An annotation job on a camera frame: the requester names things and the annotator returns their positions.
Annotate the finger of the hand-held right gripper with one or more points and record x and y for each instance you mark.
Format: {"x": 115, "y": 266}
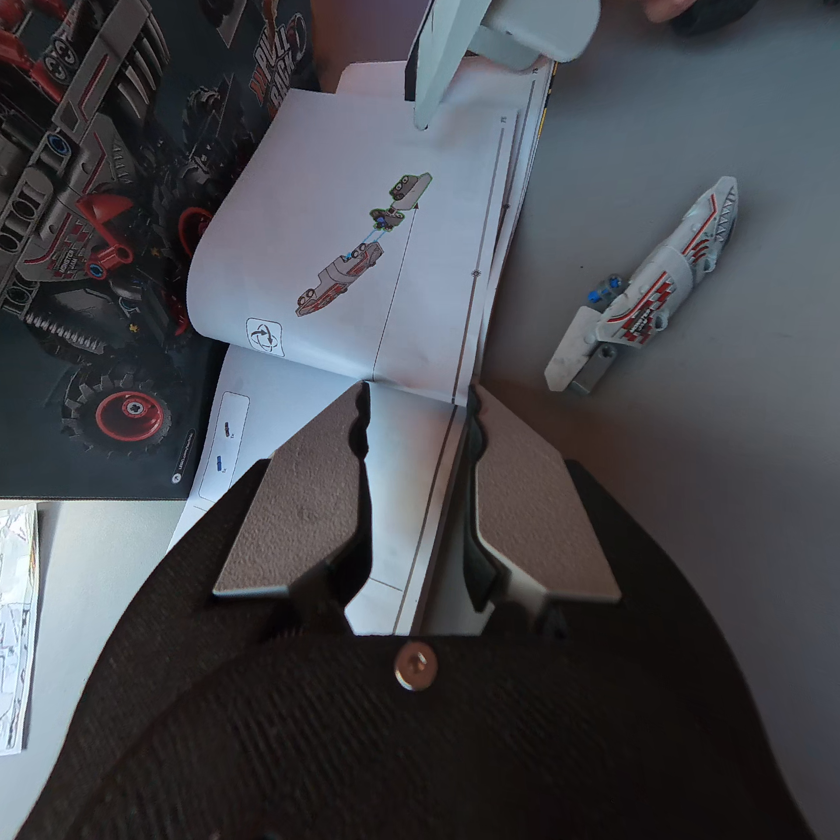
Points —
{"x": 449, "y": 52}
{"x": 544, "y": 29}

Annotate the lego instruction booklet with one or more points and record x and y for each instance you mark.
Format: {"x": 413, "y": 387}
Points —
{"x": 328, "y": 197}

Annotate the grey red lego assembly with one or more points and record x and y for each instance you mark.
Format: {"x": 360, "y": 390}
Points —
{"x": 656, "y": 289}

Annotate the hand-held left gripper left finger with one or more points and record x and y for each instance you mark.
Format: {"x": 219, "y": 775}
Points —
{"x": 295, "y": 512}

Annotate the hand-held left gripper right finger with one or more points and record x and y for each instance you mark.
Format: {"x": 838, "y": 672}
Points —
{"x": 538, "y": 512}

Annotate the clear plastic bag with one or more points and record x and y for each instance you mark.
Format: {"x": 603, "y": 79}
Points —
{"x": 16, "y": 623}

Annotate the person's right hand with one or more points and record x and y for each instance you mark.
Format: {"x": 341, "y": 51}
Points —
{"x": 666, "y": 8}

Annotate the dark lego set box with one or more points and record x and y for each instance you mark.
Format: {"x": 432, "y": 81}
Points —
{"x": 131, "y": 197}

